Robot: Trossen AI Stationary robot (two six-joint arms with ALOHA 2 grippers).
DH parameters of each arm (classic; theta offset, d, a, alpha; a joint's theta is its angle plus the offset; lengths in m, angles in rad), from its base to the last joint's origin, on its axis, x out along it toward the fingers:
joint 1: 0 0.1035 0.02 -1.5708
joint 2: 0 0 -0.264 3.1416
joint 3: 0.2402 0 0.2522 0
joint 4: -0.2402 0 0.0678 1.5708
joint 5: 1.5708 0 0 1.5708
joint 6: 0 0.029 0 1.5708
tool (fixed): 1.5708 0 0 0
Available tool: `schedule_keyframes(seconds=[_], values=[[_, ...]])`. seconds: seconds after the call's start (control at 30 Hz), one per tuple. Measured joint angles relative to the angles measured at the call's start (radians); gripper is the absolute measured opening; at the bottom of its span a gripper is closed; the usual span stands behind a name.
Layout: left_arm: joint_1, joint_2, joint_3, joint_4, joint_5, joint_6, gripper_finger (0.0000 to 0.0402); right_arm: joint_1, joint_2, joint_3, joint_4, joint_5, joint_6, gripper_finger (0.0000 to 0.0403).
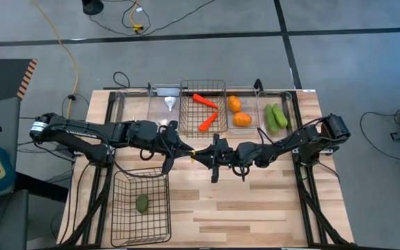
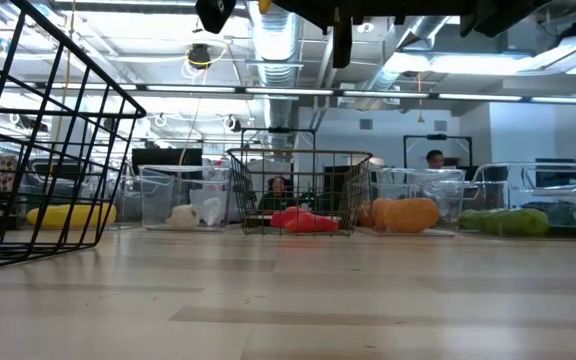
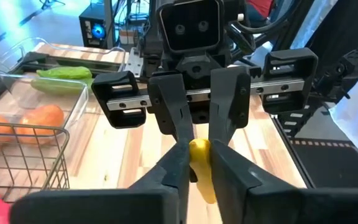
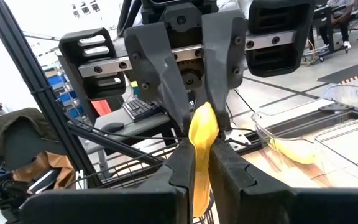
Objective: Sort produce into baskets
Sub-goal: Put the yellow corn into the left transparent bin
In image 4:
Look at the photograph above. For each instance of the black keyboard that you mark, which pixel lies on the black keyboard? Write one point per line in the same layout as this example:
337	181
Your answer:
141	109

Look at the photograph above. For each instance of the person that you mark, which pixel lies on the person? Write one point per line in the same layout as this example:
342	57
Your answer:
337	18

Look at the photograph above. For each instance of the olive jacket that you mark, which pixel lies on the olive jacket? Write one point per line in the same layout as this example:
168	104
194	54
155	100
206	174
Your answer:
17	121

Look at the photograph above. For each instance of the grey desk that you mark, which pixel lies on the grey desk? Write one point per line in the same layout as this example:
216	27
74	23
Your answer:
141	126

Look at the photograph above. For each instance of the black computer mouse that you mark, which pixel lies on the black computer mouse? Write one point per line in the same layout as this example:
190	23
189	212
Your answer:
112	127

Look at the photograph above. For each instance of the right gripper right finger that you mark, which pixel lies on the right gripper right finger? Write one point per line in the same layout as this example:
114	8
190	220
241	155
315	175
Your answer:
275	208

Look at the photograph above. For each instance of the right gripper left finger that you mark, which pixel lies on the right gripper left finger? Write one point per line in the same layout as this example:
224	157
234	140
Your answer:
120	208

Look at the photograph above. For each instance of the blue storage bins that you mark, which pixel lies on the blue storage bins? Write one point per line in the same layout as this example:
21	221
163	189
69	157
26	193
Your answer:
64	96

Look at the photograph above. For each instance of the brown paper bag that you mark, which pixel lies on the brown paper bag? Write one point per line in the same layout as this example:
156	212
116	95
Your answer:
54	165

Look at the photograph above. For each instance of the yellow banana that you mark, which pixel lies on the yellow banana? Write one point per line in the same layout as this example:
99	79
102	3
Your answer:
202	133

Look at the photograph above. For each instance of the clear plastic bin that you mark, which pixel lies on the clear plastic bin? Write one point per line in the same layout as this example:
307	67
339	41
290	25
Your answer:
337	155

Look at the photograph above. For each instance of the black aluminium frame post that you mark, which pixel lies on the black aluminium frame post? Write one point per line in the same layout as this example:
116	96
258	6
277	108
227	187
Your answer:
30	71

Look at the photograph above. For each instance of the red box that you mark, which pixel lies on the red box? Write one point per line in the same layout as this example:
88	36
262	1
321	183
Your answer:
102	107

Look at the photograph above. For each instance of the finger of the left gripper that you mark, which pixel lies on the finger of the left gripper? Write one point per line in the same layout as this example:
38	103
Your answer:
157	68
224	56

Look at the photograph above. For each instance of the yellow corn cob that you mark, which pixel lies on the yellow corn cob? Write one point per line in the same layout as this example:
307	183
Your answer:
297	152

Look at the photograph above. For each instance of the black floor mat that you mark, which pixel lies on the black floor mat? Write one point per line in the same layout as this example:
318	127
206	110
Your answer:
350	73

